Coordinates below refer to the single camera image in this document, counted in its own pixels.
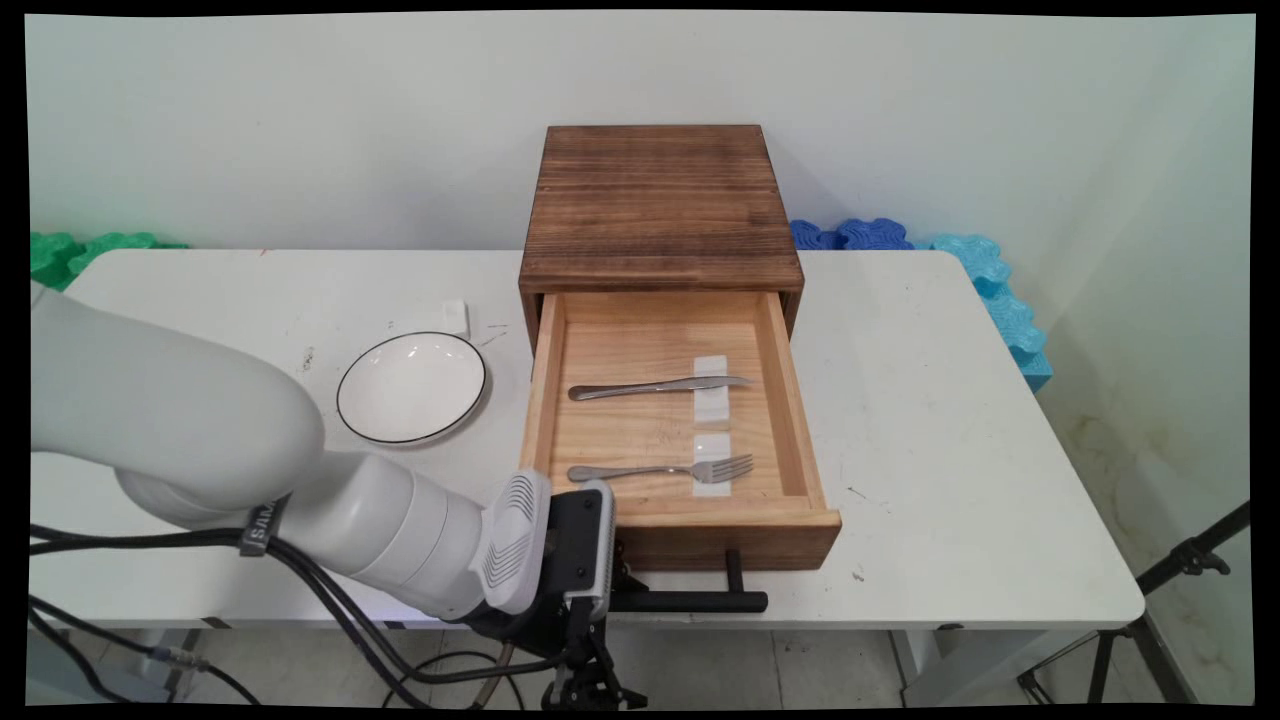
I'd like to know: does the green foam mat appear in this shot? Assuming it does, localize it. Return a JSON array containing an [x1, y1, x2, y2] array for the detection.
[[30, 231, 189, 294]]

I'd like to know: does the white plate with black rim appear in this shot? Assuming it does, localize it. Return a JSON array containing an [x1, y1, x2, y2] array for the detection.
[[336, 331, 489, 445]]

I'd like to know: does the dark wooden drawer cabinet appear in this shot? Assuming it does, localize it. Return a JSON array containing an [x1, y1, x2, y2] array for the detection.
[[519, 124, 806, 351]]

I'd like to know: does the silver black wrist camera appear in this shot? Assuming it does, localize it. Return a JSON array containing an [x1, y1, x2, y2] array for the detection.
[[545, 479, 617, 622]]

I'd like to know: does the white table leg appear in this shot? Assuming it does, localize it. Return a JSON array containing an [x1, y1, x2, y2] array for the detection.
[[138, 628, 203, 703], [888, 627, 1053, 707]]

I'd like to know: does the black cable with connector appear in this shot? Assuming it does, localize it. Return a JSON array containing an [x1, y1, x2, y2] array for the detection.
[[28, 597, 264, 707]]

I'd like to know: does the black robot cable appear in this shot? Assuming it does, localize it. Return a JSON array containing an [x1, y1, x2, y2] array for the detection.
[[28, 523, 567, 710]]

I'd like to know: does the wooden drawer with black handle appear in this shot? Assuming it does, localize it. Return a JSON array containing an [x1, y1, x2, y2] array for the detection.
[[519, 289, 843, 614]]

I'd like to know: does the grey cable strap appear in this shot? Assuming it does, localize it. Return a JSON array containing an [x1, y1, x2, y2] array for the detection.
[[238, 493, 293, 558]]

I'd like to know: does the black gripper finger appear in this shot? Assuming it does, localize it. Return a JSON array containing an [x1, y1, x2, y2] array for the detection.
[[543, 658, 601, 710], [588, 638, 650, 710]]

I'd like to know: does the dark blue foam mat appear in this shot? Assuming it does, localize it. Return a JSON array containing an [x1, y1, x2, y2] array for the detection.
[[790, 218, 916, 252]]

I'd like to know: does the black floor cable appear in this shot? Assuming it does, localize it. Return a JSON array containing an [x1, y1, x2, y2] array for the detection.
[[405, 651, 526, 709]]

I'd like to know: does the silver fork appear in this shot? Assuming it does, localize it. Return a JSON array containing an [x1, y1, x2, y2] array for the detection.
[[567, 453, 756, 486]]

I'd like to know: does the black tripod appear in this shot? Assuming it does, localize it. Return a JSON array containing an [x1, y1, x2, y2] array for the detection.
[[1017, 500, 1253, 706]]

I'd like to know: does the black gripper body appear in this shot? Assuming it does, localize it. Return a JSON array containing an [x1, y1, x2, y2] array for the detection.
[[465, 545, 643, 673]]

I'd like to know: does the silver table knife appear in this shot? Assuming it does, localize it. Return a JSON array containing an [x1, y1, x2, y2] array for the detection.
[[568, 375, 757, 403]]

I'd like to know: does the light blue foam mat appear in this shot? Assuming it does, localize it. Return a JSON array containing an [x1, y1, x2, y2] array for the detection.
[[912, 234, 1054, 393]]

